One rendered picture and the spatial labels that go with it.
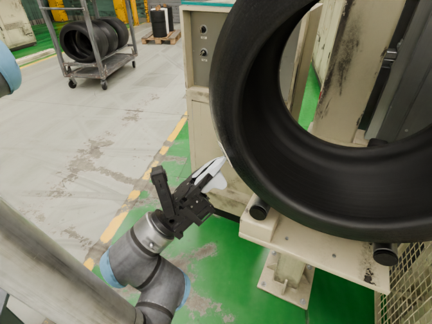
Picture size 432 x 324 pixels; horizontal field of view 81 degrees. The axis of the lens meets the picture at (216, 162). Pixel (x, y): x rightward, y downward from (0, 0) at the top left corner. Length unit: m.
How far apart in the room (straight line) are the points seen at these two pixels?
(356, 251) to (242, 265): 0.94
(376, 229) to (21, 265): 0.58
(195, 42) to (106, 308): 1.13
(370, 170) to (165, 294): 0.62
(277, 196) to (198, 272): 1.10
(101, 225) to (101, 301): 1.43
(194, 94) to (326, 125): 0.73
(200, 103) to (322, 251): 0.93
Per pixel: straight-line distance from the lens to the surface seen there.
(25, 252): 0.45
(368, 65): 0.82
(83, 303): 0.51
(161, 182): 0.55
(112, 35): 4.49
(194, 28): 1.33
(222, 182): 0.57
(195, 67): 1.37
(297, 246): 0.73
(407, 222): 0.57
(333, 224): 0.58
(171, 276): 0.67
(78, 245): 1.90
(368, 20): 0.80
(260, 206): 0.64
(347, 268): 0.74
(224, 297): 1.52
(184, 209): 0.56
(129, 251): 0.61
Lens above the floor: 1.38
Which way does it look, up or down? 37 degrees down
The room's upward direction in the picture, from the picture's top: straight up
